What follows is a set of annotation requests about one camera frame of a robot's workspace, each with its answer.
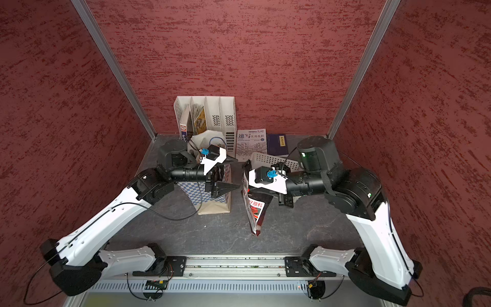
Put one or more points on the dark red condiment packet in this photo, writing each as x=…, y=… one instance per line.
x=256, y=204

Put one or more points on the right aluminium corner post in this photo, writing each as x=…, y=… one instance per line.
x=388, y=11

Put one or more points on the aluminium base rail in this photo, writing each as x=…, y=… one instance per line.
x=217, y=274

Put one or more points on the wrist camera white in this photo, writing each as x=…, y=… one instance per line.
x=269, y=179
x=212, y=156

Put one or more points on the white printed booklet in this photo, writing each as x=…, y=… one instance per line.
x=249, y=142

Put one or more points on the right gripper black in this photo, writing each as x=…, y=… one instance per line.
x=287, y=198

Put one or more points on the yellow packet in organizer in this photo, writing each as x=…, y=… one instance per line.
x=199, y=118

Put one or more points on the dark blue book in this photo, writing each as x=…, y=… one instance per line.
x=277, y=145

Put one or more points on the white perforated plastic basket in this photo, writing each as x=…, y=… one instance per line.
x=261, y=159

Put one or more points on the left aluminium corner post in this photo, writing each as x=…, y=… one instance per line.
x=102, y=44

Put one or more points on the blue checkered paper bag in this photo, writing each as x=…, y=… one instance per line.
x=206, y=197

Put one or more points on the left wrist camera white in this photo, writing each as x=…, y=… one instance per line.
x=212, y=156

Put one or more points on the aluminium corner post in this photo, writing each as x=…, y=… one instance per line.
x=388, y=11
x=102, y=44

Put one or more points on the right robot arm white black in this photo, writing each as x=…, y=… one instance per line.
x=381, y=268

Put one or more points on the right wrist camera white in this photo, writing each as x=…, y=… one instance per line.
x=269, y=179

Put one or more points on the white magazine file organizer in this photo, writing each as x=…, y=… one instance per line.
x=220, y=115

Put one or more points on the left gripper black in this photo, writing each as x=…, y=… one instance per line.
x=219, y=187

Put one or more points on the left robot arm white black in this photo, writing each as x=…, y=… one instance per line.
x=78, y=261

